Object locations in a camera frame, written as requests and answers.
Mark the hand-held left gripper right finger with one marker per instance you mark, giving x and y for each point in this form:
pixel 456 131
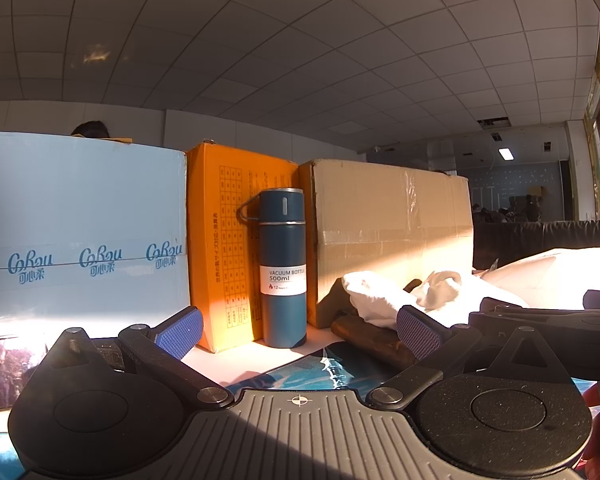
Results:
pixel 417 331

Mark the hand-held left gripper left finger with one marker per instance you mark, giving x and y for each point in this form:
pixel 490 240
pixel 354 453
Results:
pixel 185 332

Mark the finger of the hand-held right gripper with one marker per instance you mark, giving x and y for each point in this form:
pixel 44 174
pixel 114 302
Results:
pixel 540 316

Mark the person's right hand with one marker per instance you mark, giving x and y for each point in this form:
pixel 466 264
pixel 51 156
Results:
pixel 596 420

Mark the pale cloth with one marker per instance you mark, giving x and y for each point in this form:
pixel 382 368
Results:
pixel 545 275

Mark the brown cloth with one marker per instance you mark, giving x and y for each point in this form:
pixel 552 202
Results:
pixel 365 335

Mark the white cloth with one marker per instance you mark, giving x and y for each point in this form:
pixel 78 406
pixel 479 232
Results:
pixel 375 295

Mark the blue vacuum bottle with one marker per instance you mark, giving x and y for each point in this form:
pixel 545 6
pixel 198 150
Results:
pixel 281 310

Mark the brown cardboard box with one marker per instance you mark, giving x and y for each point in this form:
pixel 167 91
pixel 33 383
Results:
pixel 390 220

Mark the blue printed desk mat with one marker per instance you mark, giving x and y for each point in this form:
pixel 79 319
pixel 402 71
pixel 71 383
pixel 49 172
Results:
pixel 300 372

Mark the orange cardboard box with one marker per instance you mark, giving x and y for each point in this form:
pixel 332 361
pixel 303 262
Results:
pixel 225 210

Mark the dark chalkboard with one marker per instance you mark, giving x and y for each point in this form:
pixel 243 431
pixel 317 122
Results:
pixel 510 180

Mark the ceiling light panel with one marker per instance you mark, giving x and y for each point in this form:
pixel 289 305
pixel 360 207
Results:
pixel 505 153

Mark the light blue cardboard box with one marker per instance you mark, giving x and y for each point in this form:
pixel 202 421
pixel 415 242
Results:
pixel 80 200

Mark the smartphone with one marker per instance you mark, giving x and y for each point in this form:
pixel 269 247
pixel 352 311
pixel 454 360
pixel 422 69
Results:
pixel 5 375

